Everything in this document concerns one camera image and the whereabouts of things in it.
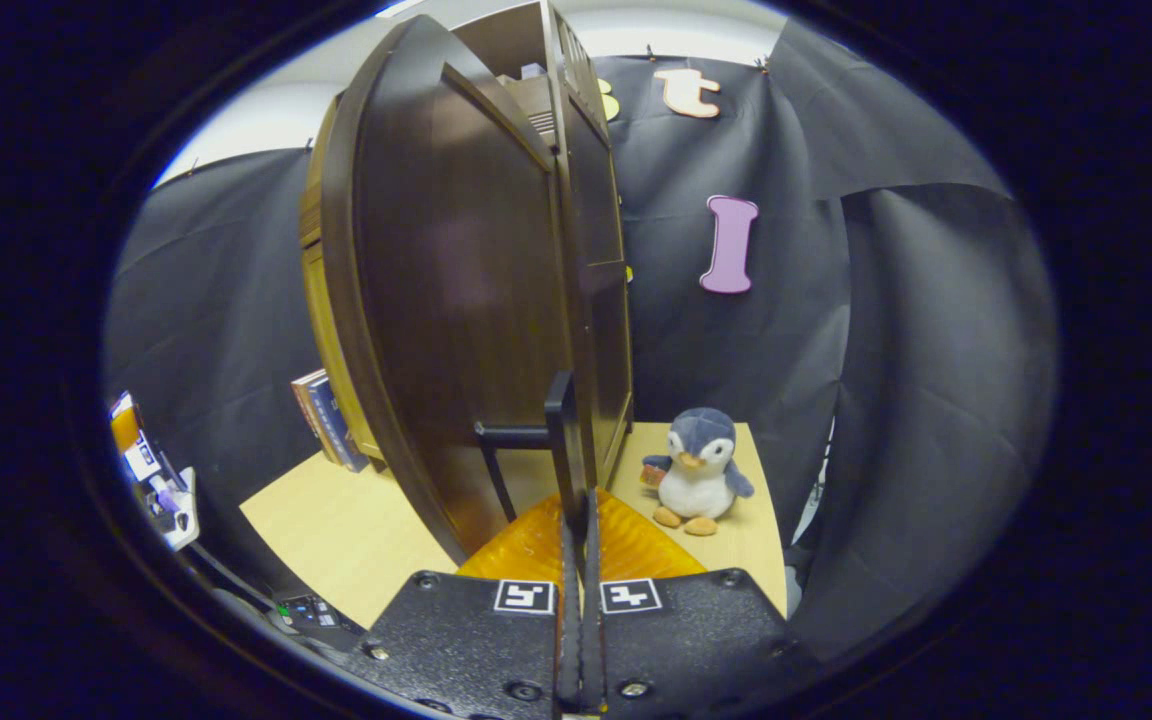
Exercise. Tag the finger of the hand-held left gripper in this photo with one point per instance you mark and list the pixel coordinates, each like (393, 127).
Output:
(126, 425)

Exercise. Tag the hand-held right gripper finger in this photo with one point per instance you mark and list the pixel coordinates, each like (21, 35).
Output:
(592, 640)
(569, 640)

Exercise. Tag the wooden shoe cabinet door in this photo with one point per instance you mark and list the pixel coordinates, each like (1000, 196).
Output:
(316, 310)
(456, 300)

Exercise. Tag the wooden double-door shoe cabinet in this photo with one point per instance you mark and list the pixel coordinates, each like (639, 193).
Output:
(606, 350)

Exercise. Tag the black box with green lights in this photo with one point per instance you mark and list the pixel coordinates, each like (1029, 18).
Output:
(308, 612)

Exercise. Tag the blue book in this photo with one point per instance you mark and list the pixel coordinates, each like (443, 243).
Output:
(336, 430)

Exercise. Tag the grey penguin plush toy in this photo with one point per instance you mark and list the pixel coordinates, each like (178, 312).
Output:
(698, 480)

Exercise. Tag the black backdrop cloth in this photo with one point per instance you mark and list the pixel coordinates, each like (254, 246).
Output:
(786, 350)

